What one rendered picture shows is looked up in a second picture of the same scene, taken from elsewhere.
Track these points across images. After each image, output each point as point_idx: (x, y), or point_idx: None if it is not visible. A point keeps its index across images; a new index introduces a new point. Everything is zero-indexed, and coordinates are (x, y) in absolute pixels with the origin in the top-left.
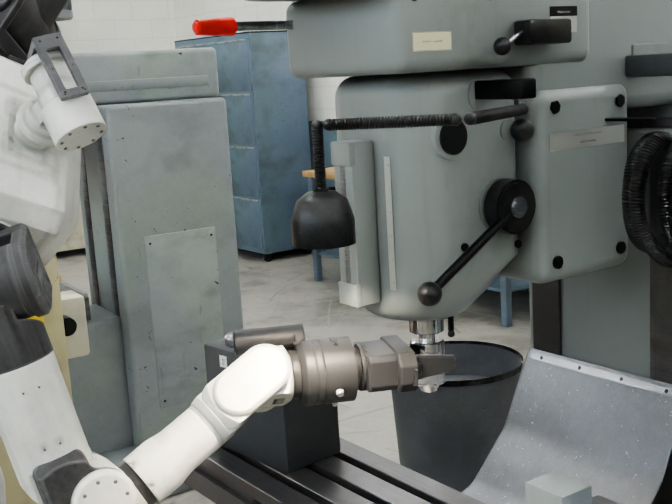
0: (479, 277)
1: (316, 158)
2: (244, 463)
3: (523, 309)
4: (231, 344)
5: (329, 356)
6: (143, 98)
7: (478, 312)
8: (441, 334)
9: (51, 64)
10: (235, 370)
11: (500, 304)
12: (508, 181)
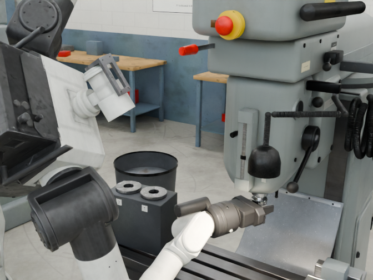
0: (295, 171)
1: (267, 131)
2: (133, 252)
3: (137, 123)
4: (122, 193)
5: (227, 214)
6: None
7: (117, 125)
8: (103, 137)
9: (111, 74)
10: (191, 229)
11: (126, 120)
12: (314, 128)
